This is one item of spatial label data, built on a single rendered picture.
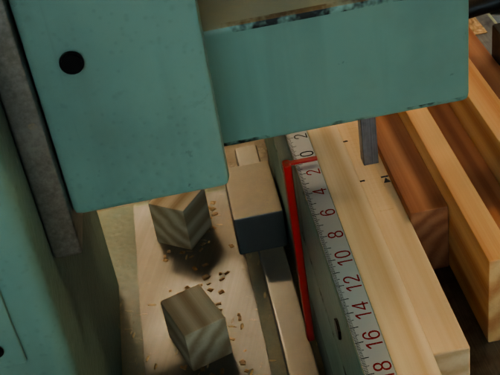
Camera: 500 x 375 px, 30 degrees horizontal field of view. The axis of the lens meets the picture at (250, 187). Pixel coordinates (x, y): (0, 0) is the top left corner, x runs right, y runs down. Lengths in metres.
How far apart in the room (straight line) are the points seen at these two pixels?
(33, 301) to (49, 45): 0.12
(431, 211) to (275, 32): 0.14
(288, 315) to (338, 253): 0.18
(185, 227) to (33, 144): 0.31
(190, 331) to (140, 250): 0.15
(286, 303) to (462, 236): 0.19
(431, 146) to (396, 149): 0.03
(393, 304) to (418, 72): 0.12
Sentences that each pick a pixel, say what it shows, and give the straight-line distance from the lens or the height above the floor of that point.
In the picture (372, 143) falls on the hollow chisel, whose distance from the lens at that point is 0.55.
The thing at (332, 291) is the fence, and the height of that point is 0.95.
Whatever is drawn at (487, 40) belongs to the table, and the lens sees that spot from 0.79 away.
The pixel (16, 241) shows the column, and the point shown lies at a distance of 0.43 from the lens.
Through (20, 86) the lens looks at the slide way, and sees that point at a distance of 0.43.
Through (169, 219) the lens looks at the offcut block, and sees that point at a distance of 0.74.
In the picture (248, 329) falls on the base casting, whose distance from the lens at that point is 0.68.
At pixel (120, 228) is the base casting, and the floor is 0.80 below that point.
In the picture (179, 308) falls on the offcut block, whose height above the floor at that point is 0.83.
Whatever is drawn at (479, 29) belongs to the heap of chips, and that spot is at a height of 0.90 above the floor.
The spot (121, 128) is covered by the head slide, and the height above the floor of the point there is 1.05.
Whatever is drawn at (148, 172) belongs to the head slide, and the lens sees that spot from 0.46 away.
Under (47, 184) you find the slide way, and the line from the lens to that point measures 0.45.
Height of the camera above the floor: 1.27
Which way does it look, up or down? 35 degrees down
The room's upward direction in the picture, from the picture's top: 10 degrees counter-clockwise
